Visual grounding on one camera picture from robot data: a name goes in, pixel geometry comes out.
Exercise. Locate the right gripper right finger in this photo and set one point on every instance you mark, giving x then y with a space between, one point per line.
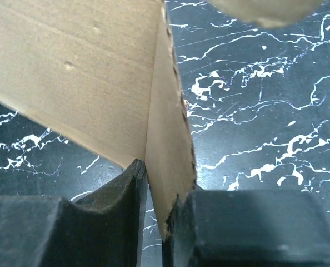
247 228

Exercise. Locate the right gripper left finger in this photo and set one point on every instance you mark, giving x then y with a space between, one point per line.
104 228

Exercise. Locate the cardboard box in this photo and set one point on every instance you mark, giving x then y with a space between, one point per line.
104 75

